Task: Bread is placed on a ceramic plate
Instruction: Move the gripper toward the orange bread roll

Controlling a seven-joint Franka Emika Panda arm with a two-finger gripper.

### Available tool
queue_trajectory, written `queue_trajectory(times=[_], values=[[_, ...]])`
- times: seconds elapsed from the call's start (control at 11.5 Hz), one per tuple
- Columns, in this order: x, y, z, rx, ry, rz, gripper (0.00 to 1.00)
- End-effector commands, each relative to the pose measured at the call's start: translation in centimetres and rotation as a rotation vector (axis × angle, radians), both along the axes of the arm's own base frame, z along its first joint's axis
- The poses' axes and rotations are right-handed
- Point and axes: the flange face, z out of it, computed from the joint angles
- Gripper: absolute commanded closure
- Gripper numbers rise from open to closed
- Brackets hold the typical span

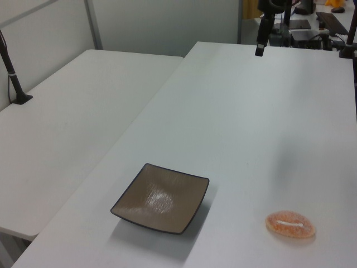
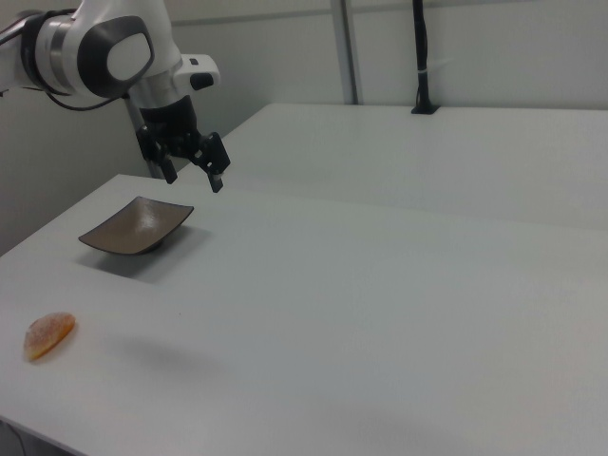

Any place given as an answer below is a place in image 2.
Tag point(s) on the brown square ceramic plate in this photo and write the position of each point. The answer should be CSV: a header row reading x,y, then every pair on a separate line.
x,y
138,228

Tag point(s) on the grey metal partition post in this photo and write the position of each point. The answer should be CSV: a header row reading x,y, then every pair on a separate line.
x,y
350,52

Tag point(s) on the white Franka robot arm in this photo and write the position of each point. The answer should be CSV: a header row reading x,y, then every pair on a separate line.
x,y
128,52

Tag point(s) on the black pole with base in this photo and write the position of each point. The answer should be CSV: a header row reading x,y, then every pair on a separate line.
x,y
423,71

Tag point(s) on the orange sugared bread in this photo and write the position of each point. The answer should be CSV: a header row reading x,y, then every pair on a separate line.
x,y
50,335

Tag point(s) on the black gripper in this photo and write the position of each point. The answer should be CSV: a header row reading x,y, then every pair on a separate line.
x,y
168,121

